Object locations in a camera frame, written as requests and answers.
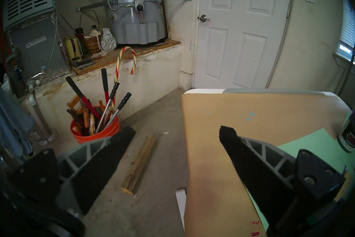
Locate mint green paper sheet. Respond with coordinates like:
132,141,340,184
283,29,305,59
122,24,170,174
245,128,355,232
342,111,353,130

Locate aluminium foil wrapped bundle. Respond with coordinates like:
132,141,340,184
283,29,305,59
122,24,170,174
100,28,117,52

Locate flat wooden slat board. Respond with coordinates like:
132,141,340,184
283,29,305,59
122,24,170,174
334,171,353,202

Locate plywood heater platform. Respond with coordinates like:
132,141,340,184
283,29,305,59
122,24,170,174
72,39,181,76

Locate black grip metal tool handle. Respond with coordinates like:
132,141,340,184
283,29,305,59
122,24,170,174
104,92,132,130
96,82,120,134

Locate brown wicker basket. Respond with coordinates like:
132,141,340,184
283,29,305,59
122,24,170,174
75,10,102,55

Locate white window blinds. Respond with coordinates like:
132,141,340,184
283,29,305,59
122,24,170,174
336,0,355,60

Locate yellow can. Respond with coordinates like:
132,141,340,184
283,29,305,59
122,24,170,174
64,37,83,62

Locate orange plastic bucket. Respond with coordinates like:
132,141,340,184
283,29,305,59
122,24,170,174
70,106,120,144

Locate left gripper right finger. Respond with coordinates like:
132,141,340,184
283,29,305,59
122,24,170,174
219,125,346,237

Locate purple paint sample jar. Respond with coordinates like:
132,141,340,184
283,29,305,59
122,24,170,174
338,111,355,153

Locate white PVC pipe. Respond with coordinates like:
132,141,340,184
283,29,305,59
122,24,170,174
28,84,55,146

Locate rough wooden log piece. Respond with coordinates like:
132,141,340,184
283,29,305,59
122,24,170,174
120,136,156,195

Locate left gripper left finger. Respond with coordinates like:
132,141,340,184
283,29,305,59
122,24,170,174
8,127,136,216

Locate striped candy cane decoration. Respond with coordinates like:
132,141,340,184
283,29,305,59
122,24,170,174
111,47,137,112

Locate grey water heater tank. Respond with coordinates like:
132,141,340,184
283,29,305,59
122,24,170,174
102,0,168,45

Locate brown paper covered table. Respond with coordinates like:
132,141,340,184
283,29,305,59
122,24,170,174
182,93,353,237

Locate wooden handle hand saw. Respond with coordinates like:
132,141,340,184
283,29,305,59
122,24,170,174
67,95,85,117

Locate white panel door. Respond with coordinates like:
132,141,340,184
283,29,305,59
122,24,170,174
194,0,293,89

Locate blue hanging cloth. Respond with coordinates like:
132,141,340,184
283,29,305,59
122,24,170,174
0,86,35,156

